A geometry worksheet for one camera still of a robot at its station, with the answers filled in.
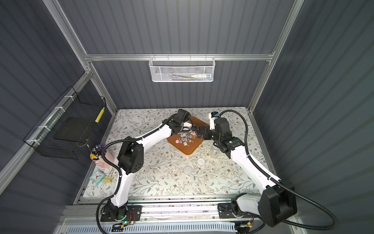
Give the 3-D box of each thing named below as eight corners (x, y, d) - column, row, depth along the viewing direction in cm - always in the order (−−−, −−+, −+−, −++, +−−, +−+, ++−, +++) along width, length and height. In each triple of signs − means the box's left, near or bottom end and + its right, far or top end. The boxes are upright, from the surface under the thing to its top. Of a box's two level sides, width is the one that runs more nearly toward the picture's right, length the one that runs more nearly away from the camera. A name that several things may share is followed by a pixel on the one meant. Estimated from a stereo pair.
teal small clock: (90, 180, 86) (88, 178, 84) (99, 171, 90) (97, 169, 88) (98, 185, 84) (96, 183, 83) (106, 175, 88) (104, 174, 86)
